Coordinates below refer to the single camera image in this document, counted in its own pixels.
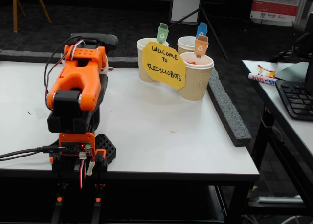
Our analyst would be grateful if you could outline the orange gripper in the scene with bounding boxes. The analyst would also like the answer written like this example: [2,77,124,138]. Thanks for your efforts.
[97,45,109,72]

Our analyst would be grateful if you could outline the black grid robot base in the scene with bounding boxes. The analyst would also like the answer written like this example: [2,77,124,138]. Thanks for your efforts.
[48,133,117,166]

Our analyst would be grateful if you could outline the paper cup with green label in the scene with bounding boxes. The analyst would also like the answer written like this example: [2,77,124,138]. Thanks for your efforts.
[136,37,169,84]

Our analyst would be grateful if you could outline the yellow welcome sign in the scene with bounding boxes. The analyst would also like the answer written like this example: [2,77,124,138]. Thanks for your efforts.
[141,41,186,90]

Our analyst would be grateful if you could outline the green recycling bin label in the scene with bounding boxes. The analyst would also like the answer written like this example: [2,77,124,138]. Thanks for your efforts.
[156,22,169,43]

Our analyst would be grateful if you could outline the long grey foam strip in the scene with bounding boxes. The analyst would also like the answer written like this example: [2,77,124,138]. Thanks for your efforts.
[206,66,252,148]
[0,49,64,64]

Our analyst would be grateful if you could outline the paper cup with blue label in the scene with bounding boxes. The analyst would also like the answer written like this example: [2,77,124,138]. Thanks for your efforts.
[177,36,199,55]

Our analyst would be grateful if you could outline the orange controller board holder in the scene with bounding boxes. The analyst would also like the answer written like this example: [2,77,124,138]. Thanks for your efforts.
[58,132,95,159]

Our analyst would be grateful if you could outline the paper cup with orange label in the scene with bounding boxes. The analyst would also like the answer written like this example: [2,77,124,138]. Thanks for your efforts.
[179,51,215,103]

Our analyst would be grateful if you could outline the white board panel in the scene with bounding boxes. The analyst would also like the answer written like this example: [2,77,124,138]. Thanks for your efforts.
[169,0,203,25]

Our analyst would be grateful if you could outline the orange recycling bin label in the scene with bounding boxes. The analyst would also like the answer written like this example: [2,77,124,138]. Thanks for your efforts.
[195,35,210,59]

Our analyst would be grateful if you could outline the blue recycling bin label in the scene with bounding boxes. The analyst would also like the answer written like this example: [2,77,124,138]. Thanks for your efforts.
[196,22,208,40]

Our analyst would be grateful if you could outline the black tripod stand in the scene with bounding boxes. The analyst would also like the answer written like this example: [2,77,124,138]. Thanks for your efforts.
[166,7,228,61]

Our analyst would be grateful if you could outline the black table clamp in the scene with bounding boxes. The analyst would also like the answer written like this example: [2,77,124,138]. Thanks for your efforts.
[50,157,68,224]
[91,148,108,224]

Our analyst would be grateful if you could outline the white red marker pen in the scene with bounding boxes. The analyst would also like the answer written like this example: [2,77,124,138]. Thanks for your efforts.
[248,72,278,86]

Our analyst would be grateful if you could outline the white and red poster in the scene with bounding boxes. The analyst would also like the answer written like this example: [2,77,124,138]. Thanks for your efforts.
[249,0,300,27]

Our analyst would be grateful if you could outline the black keyboard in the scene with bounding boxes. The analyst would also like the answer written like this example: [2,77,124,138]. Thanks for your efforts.
[275,80,313,122]

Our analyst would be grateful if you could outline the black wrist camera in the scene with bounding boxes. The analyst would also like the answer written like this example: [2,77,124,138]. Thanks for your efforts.
[70,33,119,55]

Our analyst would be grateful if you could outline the black camera cable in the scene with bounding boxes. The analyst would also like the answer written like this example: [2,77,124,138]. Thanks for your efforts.
[43,35,83,105]

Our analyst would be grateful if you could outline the red white black wires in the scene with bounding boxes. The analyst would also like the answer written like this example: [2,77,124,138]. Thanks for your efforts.
[78,157,88,189]

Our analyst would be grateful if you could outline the black usb cable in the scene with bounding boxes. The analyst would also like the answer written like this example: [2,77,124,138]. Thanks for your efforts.
[0,145,66,161]

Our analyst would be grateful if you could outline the black work table frame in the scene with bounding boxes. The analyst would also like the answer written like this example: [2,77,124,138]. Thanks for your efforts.
[0,169,260,224]

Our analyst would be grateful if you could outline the black side table frame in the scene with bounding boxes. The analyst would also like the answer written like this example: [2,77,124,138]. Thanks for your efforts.
[241,59,313,210]

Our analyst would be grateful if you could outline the black cable bundle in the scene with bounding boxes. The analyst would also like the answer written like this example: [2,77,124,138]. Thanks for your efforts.
[271,32,313,63]

